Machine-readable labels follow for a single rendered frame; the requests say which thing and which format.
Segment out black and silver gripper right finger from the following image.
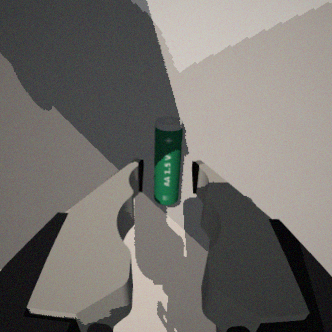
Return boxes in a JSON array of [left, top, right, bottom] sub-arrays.
[[192, 160, 332, 332]]

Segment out green aa battery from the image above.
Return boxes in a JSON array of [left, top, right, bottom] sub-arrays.
[[154, 116, 183, 205]]

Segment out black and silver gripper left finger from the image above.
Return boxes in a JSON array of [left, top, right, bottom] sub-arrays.
[[0, 158, 144, 332]]

